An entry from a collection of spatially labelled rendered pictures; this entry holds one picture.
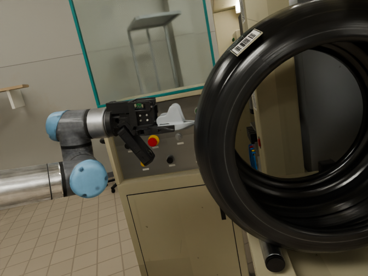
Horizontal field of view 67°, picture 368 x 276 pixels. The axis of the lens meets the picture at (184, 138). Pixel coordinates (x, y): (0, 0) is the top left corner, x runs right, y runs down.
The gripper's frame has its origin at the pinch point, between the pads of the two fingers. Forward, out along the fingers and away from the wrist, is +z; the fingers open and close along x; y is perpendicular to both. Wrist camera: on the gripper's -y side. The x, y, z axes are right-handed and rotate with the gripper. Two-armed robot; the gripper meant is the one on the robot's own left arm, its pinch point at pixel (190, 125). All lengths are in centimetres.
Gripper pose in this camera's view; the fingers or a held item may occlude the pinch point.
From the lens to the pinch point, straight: 67.4
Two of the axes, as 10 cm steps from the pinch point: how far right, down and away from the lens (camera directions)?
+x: 0.9, -2.7, 9.6
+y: -0.9, -9.6, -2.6
